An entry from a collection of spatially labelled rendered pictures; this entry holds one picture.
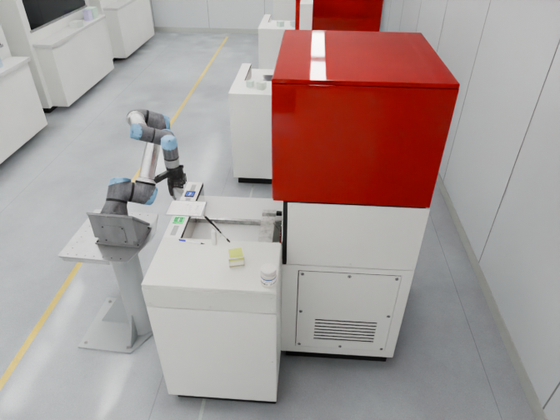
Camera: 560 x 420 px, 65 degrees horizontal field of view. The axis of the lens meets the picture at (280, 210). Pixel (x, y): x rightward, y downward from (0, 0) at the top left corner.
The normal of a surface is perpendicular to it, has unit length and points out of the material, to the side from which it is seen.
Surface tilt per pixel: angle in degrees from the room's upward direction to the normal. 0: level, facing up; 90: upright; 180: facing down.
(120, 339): 0
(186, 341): 90
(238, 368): 90
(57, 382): 0
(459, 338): 0
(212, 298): 90
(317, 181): 90
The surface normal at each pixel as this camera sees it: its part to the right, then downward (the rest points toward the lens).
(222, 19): -0.07, 0.58
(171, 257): 0.00, -0.81
